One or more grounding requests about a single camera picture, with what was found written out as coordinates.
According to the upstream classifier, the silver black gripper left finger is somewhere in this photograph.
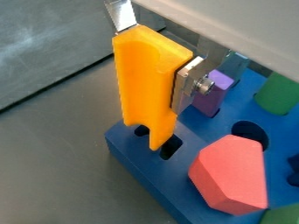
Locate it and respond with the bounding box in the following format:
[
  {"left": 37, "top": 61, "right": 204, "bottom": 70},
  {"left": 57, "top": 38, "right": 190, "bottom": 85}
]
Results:
[{"left": 104, "top": 0, "right": 136, "bottom": 32}]

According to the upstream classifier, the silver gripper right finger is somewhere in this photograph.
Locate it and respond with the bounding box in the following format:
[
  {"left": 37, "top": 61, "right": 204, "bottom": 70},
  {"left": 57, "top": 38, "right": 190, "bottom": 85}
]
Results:
[{"left": 171, "top": 36, "right": 230, "bottom": 115}]

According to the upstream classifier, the yellow arch block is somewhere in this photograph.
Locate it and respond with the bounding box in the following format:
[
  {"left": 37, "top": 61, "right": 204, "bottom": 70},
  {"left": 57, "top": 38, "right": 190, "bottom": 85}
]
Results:
[{"left": 112, "top": 25, "right": 192, "bottom": 151}]

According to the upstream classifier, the blue shape sorter board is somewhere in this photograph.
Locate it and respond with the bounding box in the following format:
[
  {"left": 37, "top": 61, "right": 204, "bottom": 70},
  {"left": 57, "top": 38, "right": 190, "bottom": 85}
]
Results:
[{"left": 105, "top": 70, "right": 299, "bottom": 224}]

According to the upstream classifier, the purple square block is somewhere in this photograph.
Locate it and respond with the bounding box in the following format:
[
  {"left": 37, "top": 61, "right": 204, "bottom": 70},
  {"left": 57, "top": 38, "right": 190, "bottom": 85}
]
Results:
[{"left": 191, "top": 70, "right": 234, "bottom": 117}]

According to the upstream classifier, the light blue rectangular block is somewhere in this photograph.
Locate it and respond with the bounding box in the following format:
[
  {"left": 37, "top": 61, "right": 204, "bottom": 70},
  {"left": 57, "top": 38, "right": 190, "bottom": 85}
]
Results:
[{"left": 218, "top": 51, "right": 250, "bottom": 85}]

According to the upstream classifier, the tall green cylinder block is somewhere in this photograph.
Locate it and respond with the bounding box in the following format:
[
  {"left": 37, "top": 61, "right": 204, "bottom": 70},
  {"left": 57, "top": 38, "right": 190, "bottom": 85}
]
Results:
[{"left": 254, "top": 72, "right": 299, "bottom": 116}]

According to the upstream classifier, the red pentagon block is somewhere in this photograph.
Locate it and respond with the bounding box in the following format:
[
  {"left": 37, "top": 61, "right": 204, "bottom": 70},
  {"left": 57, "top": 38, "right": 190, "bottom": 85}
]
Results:
[{"left": 188, "top": 135, "right": 268, "bottom": 215}]

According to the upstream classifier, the dark blue star block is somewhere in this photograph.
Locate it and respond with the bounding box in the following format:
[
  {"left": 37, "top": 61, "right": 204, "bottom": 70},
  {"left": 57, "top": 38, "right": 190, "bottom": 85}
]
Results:
[{"left": 287, "top": 153, "right": 299, "bottom": 187}]

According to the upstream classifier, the green hexagon block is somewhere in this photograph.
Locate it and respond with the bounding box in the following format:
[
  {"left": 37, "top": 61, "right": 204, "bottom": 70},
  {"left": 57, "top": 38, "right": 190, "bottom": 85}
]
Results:
[{"left": 259, "top": 203, "right": 299, "bottom": 224}]

